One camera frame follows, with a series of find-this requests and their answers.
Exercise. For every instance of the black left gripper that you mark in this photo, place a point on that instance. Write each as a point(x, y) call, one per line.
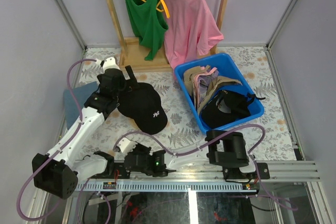
point(125, 83)

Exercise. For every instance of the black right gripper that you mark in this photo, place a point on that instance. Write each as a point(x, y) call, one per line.
point(139, 146)

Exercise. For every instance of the black MLB cap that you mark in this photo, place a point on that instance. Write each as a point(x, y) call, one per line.
point(143, 105)

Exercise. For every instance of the beige corduroy cap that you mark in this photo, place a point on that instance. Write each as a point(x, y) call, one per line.
point(188, 76)

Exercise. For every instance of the beige sport cap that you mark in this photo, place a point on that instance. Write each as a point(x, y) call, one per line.
point(213, 86)

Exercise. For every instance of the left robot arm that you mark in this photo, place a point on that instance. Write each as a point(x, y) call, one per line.
point(58, 172)

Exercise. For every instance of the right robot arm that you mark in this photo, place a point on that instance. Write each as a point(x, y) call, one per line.
point(220, 148)

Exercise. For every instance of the wooden clothes rack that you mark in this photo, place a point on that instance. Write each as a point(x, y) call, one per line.
point(133, 54)

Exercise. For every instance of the pink cap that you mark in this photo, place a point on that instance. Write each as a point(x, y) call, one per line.
point(196, 93)

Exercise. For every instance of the folded blue cloth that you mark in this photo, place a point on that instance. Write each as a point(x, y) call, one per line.
point(81, 93)

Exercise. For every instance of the purple cap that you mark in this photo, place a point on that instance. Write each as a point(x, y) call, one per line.
point(205, 82)

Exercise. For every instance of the green tank top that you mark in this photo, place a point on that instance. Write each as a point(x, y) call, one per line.
point(148, 24)

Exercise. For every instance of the pink t-shirt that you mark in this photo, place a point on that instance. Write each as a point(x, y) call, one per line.
point(192, 31)

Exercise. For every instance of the blue plastic bin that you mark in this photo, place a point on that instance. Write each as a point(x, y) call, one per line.
point(227, 68)

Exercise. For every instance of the black sport cap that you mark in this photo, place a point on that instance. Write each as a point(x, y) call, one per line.
point(227, 107)

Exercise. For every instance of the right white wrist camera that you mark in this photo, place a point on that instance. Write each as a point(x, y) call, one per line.
point(125, 146)

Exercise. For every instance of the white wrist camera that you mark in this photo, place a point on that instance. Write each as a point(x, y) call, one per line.
point(125, 146)
point(109, 63)

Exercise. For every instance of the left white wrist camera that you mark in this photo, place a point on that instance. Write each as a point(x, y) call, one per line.
point(109, 63)

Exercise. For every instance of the aluminium mounting rail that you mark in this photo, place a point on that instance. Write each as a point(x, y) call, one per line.
point(201, 178)

